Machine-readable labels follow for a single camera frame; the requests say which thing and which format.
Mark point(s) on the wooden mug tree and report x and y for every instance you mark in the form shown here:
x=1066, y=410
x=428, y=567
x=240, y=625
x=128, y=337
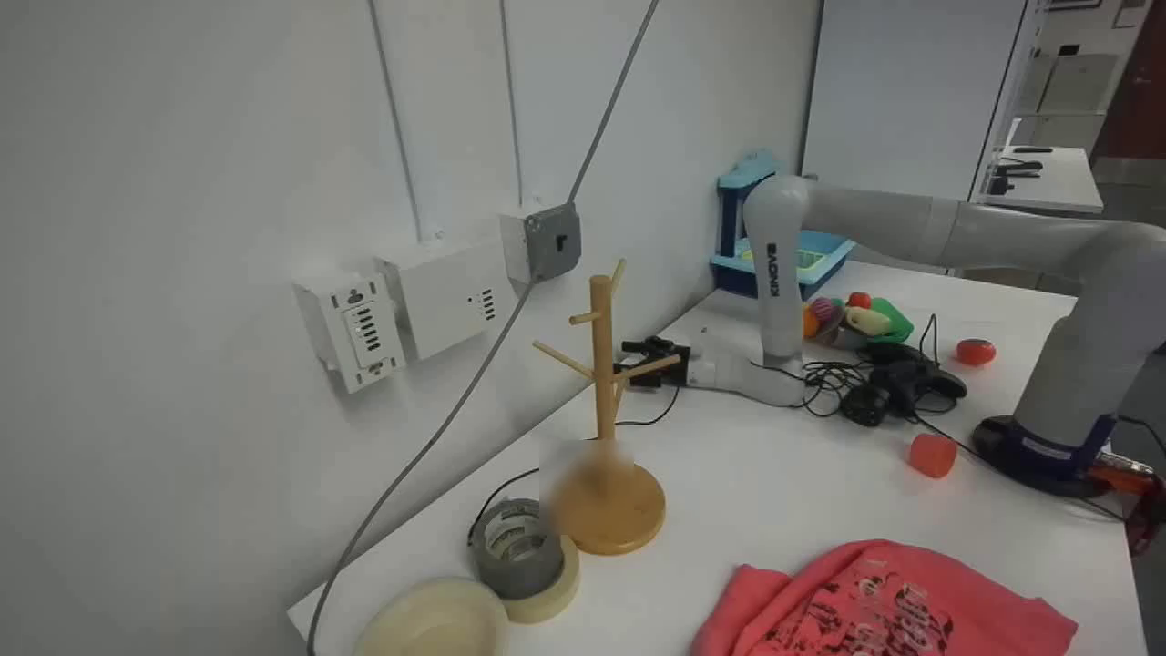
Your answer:
x=601, y=493

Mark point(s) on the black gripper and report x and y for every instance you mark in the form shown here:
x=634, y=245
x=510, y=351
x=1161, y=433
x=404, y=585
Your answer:
x=1032, y=454

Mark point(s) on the green toy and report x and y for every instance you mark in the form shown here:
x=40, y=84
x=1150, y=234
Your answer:
x=884, y=323

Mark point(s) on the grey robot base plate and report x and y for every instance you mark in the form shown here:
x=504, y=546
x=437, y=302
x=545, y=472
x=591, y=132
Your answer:
x=744, y=376

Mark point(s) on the cream tape roll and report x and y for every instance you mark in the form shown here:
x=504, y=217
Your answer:
x=550, y=600

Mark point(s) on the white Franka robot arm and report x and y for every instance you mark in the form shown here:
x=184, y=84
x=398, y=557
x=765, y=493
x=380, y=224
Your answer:
x=874, y=220

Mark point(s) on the red block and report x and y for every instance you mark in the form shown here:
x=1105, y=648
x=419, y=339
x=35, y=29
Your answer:
x=935, y=455

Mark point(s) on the grey junction box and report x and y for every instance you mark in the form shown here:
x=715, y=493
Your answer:
x=545, y=240

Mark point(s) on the cream bowl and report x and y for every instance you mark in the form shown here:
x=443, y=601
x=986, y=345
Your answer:
x=431, y=621

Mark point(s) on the blue plastic tray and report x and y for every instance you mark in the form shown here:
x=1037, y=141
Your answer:
x=822, y=255

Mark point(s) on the white wall conduit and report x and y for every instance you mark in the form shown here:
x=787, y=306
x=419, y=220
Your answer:
x=394, y=121
x=510, y=103

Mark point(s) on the red round toy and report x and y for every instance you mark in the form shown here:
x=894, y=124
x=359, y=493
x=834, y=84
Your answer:
x=973, y=351

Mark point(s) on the white plain electrical box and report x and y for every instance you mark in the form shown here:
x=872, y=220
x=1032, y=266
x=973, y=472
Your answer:
x=449, y=295

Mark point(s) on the white vented socket box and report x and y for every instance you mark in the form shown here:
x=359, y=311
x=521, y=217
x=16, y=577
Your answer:
x=359, y=329

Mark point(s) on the purple orange toy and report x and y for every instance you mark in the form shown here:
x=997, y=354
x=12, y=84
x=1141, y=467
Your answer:
x=822, y=318

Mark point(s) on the white background desk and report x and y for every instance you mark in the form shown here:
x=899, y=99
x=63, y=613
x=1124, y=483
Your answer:
x=1053, y=175

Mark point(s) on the small black device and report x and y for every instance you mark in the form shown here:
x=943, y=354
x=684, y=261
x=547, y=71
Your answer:
x=656, y=358

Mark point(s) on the orange printed cloth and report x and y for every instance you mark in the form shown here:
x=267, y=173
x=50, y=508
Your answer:
x=874, y=601

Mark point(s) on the blue plastic stand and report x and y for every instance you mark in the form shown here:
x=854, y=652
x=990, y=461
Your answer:
x=742, y=194

